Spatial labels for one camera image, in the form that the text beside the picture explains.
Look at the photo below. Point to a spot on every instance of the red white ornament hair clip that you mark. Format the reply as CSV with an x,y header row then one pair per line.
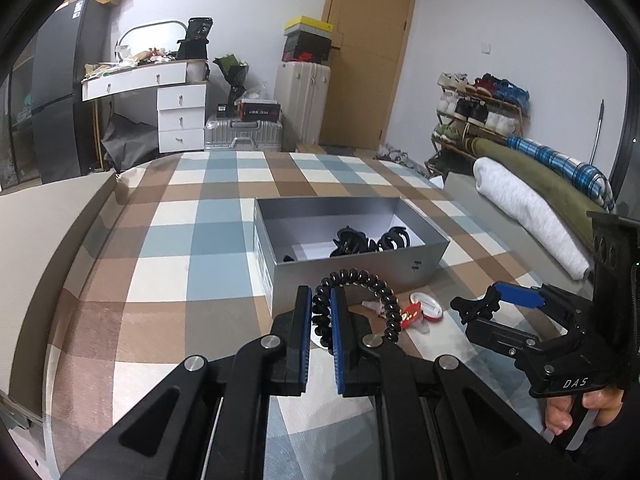
x,y
412,314

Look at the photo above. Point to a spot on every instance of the white desk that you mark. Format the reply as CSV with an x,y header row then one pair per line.
x,y
130,80

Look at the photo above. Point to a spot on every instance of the white round bin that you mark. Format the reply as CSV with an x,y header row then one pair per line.
x,y
196,71

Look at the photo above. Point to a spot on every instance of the wooden shoe rack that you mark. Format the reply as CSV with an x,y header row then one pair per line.
x,y
522,115

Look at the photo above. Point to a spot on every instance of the person's right hand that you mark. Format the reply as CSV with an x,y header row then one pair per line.
x,y
559,415

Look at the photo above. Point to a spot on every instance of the green rolled blanket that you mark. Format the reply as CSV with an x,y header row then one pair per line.
x,y
525,170

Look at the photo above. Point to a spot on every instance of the yellow shoe box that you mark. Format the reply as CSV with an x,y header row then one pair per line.
x,y
307,24

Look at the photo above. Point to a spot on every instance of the clear plastic bag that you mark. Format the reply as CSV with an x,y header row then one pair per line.
x,y
260,94

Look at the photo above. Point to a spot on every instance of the blue plaid rolled blanket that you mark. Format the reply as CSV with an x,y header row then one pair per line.
x,y
575,170

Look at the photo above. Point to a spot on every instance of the dark grey refrigerator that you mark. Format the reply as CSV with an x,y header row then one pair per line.
x,y
65,85

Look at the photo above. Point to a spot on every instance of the black container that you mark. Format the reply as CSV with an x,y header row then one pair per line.
x,y
196,40

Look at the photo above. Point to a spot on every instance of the white suitcase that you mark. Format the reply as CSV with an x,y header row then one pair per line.
x,y
300,105

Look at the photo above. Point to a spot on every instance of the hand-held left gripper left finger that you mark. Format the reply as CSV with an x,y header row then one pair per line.
x,y
302,340

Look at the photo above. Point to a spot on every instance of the row of shoes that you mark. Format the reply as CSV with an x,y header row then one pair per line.
x,y
475,110

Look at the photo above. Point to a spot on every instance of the dark wrapped flower bouquet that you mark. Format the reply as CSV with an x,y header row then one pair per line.
x,y
235,72

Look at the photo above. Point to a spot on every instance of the grey pole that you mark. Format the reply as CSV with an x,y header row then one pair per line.
x,y
597,130

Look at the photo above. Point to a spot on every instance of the black red logo shoe box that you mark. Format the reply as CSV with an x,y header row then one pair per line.
x,y
306,55

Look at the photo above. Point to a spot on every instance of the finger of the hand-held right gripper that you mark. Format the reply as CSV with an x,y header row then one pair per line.
x,y
500,336
520,296

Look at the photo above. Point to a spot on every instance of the pile of slippers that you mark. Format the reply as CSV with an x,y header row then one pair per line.
x,y
400,160

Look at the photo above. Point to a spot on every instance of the desk clutter pile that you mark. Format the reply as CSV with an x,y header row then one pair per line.
x,y
130,60

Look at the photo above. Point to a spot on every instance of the large black claw hair clip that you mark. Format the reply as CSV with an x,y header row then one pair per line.
x,y
392,240

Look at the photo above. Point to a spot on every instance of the white drawer cabinet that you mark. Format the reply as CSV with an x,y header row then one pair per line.
x,y
181,117

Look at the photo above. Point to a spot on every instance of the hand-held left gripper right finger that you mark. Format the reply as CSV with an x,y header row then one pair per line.
x,y
340,340

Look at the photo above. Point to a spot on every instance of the small black box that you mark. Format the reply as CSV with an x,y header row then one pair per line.
x,y
226,108

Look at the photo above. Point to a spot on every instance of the black long hair clip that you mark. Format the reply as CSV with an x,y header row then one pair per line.
x,y
470,307
288,258

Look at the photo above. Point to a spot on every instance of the silver suitcase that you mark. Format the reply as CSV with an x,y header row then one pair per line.
x,y
245,135

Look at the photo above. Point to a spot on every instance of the grey cardboard box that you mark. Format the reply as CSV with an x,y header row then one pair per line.
x,y
350,280

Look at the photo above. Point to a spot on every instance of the white round badge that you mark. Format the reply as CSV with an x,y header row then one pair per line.
x,y
431,302

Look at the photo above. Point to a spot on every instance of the dark glass door cabinet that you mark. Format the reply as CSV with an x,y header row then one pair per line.
x,y
20,125

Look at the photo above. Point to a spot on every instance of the arched mirror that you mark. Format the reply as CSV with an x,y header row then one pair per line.
x,y
122,40

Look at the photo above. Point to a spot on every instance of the dark grey shoe box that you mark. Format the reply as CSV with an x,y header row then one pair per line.
x,y
307,41

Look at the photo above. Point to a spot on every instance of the wooden door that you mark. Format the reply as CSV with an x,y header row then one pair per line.
x,y
365,60

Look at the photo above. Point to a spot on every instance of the dark grey tarp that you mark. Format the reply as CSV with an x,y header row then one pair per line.
x,y
127,142

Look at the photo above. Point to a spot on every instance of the small black claw hair clip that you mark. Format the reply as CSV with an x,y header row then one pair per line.
x,y
350,242

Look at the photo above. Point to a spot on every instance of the white rolled blanket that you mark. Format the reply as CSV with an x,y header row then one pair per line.
x,y
525,210

